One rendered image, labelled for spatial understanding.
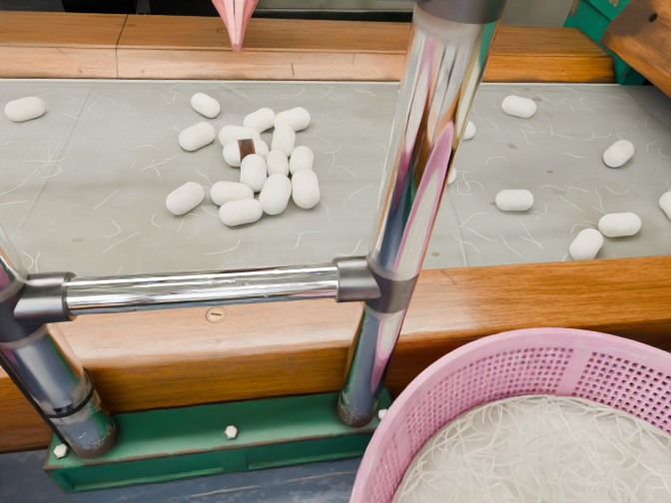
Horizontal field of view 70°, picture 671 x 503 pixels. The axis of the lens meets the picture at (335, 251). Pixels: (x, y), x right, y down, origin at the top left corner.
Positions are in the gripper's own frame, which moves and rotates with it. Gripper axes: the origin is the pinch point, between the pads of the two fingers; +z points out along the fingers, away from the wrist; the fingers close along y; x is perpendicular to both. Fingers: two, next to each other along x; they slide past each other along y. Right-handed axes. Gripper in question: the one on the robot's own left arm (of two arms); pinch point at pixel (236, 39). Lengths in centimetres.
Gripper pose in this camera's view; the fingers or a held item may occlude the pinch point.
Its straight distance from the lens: 48.6
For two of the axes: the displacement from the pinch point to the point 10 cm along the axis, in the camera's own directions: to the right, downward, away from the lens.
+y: 9.9, -0.6, 1.6
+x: -1.5, 1.0, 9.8
